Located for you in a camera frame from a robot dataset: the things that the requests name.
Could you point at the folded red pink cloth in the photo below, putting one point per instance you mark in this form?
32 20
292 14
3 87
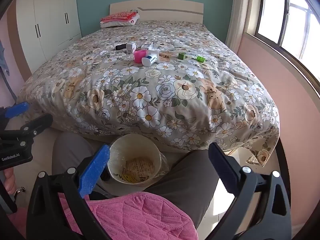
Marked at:
117 17

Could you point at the floral bed cover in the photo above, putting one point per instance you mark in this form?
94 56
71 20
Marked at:
150 92

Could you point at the person's left hand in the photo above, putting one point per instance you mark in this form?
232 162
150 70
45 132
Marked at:
10 180

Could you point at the beige curtain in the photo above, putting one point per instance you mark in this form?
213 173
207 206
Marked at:
240 17

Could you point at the pink cup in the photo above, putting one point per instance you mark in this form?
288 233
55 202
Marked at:
139 56

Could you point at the cream paper bucket bin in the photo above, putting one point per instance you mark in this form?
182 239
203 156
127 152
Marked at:
135 145

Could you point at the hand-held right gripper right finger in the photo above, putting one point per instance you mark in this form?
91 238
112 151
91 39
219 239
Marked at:
221 161

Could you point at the pink quilted garment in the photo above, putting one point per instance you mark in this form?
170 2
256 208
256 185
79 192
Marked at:
140 217

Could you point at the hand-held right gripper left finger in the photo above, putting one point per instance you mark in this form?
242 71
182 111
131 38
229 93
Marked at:
93 172

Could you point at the white wardrobe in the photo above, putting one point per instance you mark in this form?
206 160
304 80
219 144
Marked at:
50 17

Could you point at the white cup blue label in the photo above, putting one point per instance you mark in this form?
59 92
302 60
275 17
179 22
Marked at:
150 59

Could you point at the white grey small box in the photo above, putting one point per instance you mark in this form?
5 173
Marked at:
131 47

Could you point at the blue hanging cloth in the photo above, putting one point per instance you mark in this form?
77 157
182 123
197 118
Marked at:
3 60

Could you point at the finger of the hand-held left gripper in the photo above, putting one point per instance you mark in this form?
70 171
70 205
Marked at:
37 126
16 110

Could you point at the cream bed headboard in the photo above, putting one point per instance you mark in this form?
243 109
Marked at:
175 10

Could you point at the person's right leg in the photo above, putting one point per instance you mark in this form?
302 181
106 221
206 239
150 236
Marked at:
187 175

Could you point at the white milk carton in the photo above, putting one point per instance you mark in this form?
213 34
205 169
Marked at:
147 46

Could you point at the window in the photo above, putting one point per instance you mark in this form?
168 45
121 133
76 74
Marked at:
287 17

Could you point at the white pillow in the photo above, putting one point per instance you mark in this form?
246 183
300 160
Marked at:
117 24

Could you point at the green small box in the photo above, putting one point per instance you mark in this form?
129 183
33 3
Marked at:
183 56
200 59

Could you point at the black foam cylinder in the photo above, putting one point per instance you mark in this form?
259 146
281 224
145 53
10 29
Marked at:
120 47

